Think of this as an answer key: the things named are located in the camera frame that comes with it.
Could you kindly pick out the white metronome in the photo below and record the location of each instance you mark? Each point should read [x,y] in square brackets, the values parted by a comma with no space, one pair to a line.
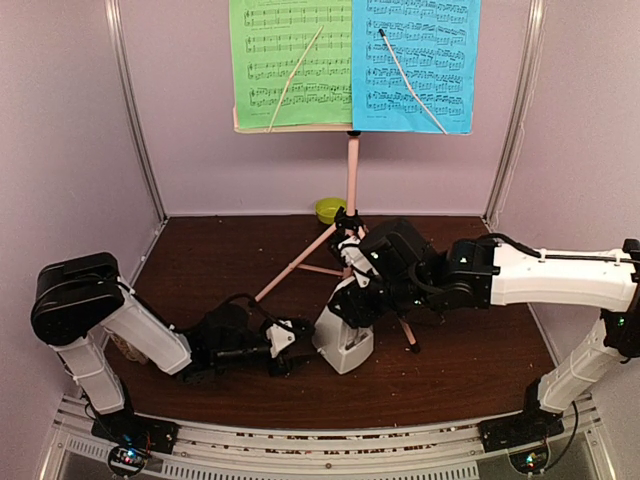
[343,347]

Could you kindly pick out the aluminium front rail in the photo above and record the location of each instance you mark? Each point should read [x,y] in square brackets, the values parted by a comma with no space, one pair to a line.
[449,450]

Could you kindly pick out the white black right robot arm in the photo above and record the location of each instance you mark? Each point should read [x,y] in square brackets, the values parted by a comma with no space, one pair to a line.
[394,269]

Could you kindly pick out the yellow-green bowl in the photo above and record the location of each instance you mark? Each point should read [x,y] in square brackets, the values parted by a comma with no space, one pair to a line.
[327,208]

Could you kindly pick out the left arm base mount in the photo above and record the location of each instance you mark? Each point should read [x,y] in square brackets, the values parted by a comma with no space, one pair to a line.
[143,433]

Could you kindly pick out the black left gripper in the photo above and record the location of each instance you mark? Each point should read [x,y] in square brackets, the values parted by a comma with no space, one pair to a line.
[282,367]

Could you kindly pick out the pink music stand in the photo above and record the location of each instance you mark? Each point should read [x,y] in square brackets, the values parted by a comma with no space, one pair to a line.
[352,171]

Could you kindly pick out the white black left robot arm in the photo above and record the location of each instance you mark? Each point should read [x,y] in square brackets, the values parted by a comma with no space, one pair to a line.
[77,295]

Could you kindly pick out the green sheet music paper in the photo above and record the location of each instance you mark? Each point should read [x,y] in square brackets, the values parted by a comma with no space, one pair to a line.
[291,65]

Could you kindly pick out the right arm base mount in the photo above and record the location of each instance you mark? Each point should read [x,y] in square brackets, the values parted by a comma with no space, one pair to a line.
[517,430]

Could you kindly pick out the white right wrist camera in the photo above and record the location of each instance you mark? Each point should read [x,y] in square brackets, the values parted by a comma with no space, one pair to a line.
[358,270]

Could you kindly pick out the blue sheet music paper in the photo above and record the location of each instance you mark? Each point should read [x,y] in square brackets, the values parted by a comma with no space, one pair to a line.
[413,65]

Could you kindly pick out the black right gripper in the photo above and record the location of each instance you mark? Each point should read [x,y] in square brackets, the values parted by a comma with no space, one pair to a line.
[353,312]

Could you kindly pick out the patterned ceramic mug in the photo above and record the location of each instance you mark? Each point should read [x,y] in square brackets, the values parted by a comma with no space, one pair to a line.
[130,352]

